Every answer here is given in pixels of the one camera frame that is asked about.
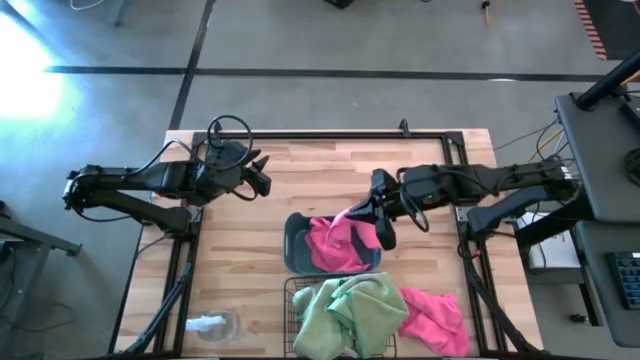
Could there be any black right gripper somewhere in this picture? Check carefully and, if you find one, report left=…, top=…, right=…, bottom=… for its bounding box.
left=344, top=167, right=441, bottom=251

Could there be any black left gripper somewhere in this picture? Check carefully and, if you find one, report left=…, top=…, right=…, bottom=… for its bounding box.
left=192, top=141, right=273, bottom=204

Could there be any teal plastic bin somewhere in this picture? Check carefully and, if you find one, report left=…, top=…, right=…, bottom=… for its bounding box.
left=283, top=211, right=384, bottom=275

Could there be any white crumpled wipe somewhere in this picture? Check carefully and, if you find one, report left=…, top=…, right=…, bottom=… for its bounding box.
left=184, top=314, right=229, bottom=333

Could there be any white grey box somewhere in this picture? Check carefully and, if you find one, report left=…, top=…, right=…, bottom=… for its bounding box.
left=516, top=212, right=570, bottom=272

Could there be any grey desk top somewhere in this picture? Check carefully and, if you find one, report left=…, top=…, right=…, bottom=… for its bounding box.
left=553, top=92, right=640, bottom=224
left=574, top=219, right=640, bottom=349

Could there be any black keyboard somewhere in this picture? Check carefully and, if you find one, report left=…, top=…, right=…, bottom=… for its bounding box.
left=606, top=251, right=640, bottom=310

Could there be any black round pole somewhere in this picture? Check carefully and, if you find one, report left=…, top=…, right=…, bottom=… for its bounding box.
left=574, top=49, right=640, bottom=111

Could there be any orange black floor mat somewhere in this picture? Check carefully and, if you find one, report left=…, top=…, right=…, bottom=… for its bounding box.
left=572, top=0, right=640, bottom=62

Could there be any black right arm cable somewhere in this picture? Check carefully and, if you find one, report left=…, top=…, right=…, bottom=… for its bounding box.
left=398, top=188, right=431, bottom=234

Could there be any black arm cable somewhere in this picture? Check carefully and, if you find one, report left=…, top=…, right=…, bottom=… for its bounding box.
left=398, top=188, right=431, bottom=234
left=127, top=114, right=257, bottom=202

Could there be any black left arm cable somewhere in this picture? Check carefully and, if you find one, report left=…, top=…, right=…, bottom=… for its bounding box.
left=127, top=114, right=257, bottom=202

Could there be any black metal table frame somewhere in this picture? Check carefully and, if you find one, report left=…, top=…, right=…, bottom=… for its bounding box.
left=107, top=119, right=544, bottom=359

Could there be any black wire basket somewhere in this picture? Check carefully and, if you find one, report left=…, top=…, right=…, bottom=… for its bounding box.
left=283, top=274, right=399, bottom=359

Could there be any yellow cable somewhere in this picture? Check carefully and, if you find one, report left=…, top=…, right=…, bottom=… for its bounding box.
left=521, top=127, right=565, bottom=172

